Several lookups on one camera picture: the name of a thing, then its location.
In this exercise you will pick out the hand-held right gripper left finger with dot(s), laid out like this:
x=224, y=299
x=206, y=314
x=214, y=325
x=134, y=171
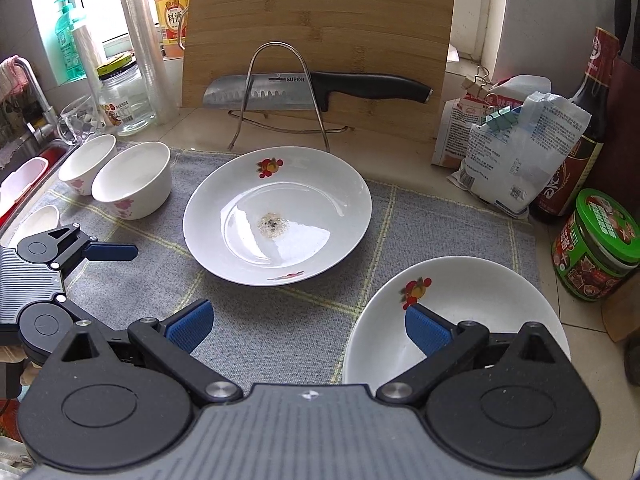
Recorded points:
x=187, y=327

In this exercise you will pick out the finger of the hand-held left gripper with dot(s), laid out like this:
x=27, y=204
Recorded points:
x=75, y=312
x=115, y=252

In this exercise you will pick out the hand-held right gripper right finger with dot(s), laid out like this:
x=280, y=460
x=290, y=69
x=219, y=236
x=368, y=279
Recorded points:
x=425, y=330

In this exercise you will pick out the white plate fruit print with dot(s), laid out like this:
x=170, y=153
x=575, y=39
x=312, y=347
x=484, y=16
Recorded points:
x=475, y=290
x=300, y=200

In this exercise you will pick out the white bowl pink flower print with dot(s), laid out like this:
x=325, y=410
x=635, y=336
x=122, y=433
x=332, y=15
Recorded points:
x=85, y=160
x=37, y=220
x=130, y=180

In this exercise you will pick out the grey checked dish mat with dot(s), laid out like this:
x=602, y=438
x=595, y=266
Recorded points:
x=425, y=220

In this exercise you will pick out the red and white plastic basin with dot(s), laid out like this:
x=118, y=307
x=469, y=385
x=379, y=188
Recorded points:
x=22, y=175

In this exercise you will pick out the clear glass mug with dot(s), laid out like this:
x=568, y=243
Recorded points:
x=80, y=120

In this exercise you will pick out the glass jar yellow-green lid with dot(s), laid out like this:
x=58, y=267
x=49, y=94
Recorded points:
x=125, y=105

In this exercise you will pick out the metal faucet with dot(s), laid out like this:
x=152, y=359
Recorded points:
x=42, y=105

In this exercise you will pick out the white printed seasoning bag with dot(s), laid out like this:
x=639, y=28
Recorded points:
x=510, y=160

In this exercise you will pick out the green lid sauce jar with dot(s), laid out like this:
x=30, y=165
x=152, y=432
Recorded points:
x=600, y=250

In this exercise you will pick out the clear plastic wrap roll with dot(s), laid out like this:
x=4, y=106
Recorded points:
x=87, y=60

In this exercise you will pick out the white bag orange print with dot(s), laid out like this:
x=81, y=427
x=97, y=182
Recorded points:
x=452, y=130

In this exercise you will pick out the pink cloth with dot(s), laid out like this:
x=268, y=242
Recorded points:
x=12, y=77

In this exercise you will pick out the stack of clear plastic cups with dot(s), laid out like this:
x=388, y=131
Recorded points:
x=142, y=50

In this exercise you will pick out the green dish soap bottle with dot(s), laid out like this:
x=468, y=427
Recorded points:
x=67, y=45

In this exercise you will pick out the dark soy sauce bottle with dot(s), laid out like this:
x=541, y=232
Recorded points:
x=575, y=170

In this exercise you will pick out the green clip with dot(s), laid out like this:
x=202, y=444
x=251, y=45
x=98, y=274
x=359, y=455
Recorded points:
x=502, y=121

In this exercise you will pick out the orange cooking wine bottle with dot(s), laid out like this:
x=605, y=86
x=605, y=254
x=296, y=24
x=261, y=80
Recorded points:
x=172, y=15

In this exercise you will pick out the window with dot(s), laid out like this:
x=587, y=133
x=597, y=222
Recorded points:
x=105, y=0

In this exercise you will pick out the dark red knife block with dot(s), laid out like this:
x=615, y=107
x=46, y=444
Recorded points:
x=625, y=135

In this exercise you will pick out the bamboo cutting board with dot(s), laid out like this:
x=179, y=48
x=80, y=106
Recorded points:
x=325, y=20

